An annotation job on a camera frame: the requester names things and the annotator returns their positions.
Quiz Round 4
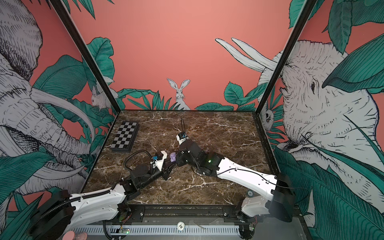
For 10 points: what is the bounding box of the purple earbud charging case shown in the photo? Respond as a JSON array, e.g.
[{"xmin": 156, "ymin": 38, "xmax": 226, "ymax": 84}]
[{"xmin": 170, "ymin": 152, "xmax": 176, "ymax": 163}]

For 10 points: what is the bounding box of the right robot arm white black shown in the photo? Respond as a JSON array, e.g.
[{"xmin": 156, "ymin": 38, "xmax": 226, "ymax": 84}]
[{"xmin": 176, "ymin": 121, "xmax": 296, "ymax": 222}]

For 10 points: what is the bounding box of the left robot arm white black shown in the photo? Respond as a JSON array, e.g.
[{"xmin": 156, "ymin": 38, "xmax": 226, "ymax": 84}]
[{"xmin": 27, "ymin": 151, "xmax": 177, "ymax": 240}]

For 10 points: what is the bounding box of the black white checkerboard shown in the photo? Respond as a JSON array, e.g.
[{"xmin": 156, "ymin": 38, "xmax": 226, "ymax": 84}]
[{"xmin": 111, "ymin": 121, "xmax": 140, "ymax": 153}]

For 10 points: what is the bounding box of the poker chip near right base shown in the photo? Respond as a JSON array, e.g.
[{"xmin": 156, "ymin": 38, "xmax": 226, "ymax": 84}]
[{"xmin": 247, "ymin": 190, "xmax": 254, "ymax": 198}]

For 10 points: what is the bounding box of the pink round object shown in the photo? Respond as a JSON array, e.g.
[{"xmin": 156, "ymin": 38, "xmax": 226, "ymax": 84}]
[{"xmin": 62, "ymin": 231, "xmax": 88, "ymax": 240}]

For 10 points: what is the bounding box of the poker chip on duct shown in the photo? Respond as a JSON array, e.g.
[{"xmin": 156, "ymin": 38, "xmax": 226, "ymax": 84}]
[{"xmin": 177, "ymin": 222, "xmax": 186, "ymax": 232}]

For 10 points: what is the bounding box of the black mounting rail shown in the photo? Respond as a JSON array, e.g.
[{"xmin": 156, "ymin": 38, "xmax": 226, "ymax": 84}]
[{"xmin": 116, "ymin": 204, "xmax": 301, "ymax": 224}]

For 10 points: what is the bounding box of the white slotted cable duct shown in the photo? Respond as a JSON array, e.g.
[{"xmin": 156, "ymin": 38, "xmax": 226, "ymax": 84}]
[{"xmin": 64, "ymin": 224, "xmax": 241, "ymax": 237}]

